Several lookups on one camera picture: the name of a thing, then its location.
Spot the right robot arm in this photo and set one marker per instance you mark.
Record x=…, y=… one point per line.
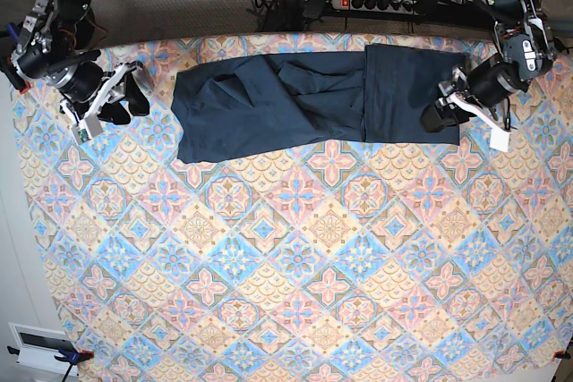
x=52, y=45

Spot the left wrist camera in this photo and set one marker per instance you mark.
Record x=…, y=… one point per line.
x=499, y=140

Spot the white power strip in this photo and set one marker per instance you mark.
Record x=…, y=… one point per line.
x=374, y=6

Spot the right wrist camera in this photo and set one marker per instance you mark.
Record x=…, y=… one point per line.
x=86, y=129

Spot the dark blue t-shirt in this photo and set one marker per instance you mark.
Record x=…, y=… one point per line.
x=250, y=105

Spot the orange clamp bottom right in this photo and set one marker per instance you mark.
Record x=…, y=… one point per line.
x=562, y=355

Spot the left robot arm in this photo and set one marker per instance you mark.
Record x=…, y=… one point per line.
x=525, y=51

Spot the red black clamp left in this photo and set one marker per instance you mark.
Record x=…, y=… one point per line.
x=10, y=72

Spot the patterned tablecloth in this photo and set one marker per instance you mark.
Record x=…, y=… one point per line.
x=330, y=262

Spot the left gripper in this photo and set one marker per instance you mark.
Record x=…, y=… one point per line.
x=486, y=85

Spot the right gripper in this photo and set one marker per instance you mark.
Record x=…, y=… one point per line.
x=82, y=82

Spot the blue orange clamp bottom left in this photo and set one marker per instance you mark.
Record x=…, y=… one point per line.
x=71, y=356

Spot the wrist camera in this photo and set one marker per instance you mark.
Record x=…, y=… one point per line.
x=499, y=140
x=86, y=129

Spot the white wall panel box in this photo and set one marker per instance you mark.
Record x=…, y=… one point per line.
x=38, y=347

